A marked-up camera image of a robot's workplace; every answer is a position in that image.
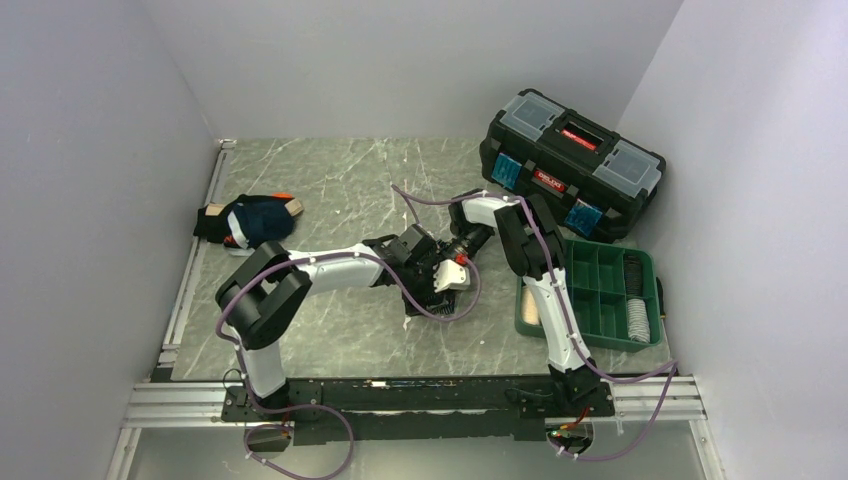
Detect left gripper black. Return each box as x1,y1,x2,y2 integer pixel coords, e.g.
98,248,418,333
398,257,449,317

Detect navy striped underwear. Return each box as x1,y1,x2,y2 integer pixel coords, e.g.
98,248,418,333
404,290,456,317

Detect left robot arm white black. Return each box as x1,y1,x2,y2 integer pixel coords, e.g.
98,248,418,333
215,226,471,420

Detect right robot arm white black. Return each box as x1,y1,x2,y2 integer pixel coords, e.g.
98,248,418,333
448,190,615,417

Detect dark striped roll in tray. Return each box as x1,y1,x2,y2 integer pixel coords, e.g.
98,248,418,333
623,254,644,297

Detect grey striped roll right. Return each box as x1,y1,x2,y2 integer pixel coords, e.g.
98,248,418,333
626,298,651,343

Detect cream rolled cloth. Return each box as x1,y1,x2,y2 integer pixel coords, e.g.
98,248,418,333
520,289,540,326

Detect green compartment tray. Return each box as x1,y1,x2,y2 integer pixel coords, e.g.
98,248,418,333
514,238,665,354

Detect black toolbox with clear lids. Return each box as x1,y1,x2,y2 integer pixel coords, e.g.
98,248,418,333
479,89,667,243

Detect dark navy orange clothes pile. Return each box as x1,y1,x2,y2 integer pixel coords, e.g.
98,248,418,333
193,193,304,256

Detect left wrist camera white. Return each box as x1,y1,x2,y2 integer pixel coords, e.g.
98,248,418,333
433,259,471,293

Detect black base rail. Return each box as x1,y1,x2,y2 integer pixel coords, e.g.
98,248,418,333
221,375,615,446

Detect aluminium frame rail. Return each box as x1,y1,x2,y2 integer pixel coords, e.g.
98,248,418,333
105,142,233,480

